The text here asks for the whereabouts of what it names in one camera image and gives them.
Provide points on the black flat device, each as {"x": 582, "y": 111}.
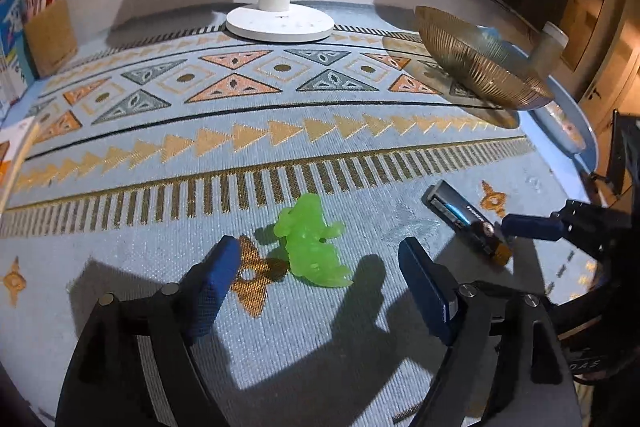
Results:
{"x": 620, "y": 152}

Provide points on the wooden door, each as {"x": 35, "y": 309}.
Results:
{"x": 607, "y": 92}

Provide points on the light green translucent toy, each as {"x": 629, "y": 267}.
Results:
{"x": 310, "y": 242}

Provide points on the orange book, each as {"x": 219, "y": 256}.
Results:
{"x": 15, "y": 142}

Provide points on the light blue plastic bag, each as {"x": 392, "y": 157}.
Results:
{"x": 492, "y": 38}

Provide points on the black yellow battery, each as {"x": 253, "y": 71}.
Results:
{"x": 460, "y": 212}

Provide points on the amber glass bowl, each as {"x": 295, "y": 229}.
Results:
{"x": 475, "y": 57}

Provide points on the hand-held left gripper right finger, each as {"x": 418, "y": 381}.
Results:
{"x": 425, "y": 287}

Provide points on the small patterned dish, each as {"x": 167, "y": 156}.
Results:
{"x": 565, "y": 127}

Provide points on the wooden pen holder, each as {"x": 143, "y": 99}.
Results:
{"x": 50, "y": 42}

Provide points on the row of upright books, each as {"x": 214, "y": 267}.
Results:
{"x": 12, "y": 57}

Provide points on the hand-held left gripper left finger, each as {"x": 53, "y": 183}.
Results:
{"x": 215, "y": 287}

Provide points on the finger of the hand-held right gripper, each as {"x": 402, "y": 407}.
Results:
{"x": 530, "y": 227}

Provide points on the patterned blue table mat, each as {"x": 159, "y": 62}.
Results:
{"x": 300, "y": 117}

